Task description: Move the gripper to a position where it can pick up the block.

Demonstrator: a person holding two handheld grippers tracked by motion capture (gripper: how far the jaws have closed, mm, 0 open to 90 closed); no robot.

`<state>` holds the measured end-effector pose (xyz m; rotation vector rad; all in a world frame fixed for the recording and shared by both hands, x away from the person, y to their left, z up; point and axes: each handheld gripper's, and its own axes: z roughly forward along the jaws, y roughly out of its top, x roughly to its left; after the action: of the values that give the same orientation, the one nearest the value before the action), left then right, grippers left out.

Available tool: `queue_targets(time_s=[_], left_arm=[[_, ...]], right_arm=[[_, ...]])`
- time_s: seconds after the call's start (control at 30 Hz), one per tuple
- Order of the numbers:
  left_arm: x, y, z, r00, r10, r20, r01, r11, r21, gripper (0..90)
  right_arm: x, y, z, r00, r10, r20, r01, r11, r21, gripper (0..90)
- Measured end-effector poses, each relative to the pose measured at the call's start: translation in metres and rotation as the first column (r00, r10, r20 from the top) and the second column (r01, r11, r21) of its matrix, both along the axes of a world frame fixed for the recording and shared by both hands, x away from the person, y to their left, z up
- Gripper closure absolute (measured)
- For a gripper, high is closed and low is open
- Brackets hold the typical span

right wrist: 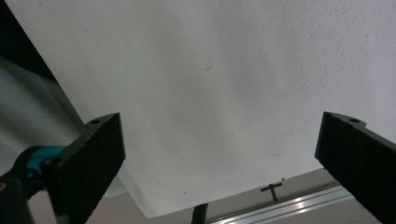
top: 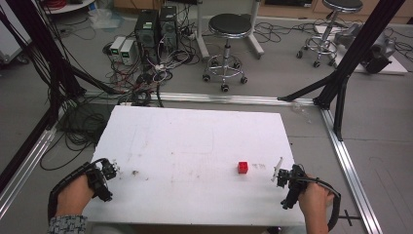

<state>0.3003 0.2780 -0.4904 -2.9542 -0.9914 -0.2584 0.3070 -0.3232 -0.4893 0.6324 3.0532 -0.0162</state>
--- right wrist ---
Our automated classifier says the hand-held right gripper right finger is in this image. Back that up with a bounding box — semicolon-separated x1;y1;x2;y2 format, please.
314;111;396;224

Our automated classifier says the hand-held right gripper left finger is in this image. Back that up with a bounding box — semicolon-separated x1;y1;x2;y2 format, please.
41;112;127;224

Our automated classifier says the black pole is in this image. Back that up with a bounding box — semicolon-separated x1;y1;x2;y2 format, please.
191;203;209;224

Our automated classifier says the aluminium rail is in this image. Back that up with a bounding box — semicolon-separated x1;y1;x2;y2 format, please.
205;182;357;224

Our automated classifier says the black T-shaped bracket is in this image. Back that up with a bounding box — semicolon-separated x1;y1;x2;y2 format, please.
260;182;284;203

